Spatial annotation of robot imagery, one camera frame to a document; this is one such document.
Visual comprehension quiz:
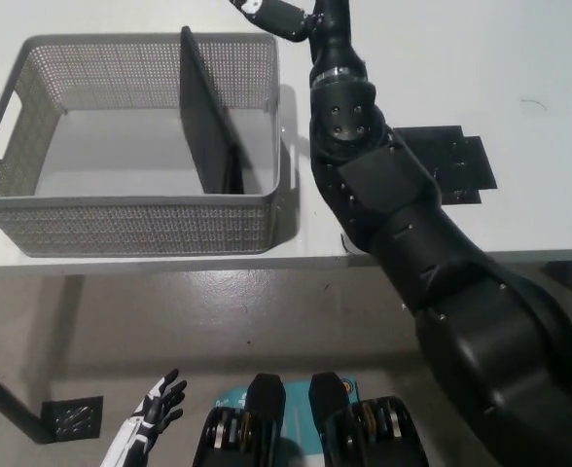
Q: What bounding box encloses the grey perforated plastic basket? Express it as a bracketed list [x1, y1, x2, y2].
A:
[0, 31, 300, 258]

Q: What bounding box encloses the black table leg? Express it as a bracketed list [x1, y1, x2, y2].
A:
[0, 358, 49, 445]

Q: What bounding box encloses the black perforated foot plate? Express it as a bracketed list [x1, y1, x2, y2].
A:
[40, 395, 105, 443]

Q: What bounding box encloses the black robot body block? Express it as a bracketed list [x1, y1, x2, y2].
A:
[192, 373, 287, 467]
[308, 372, 428, 467]

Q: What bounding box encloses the black tape patch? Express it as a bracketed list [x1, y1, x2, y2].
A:
[391, 125, 499, 206]

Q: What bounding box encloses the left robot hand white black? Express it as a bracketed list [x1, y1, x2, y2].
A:
[99, 368, 189, 467]

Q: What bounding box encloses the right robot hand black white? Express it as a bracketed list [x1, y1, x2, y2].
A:
[227, 0, 368, 82]

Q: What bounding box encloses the dark hardcover notebook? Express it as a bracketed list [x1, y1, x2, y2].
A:
[178, 24, 254, 195]

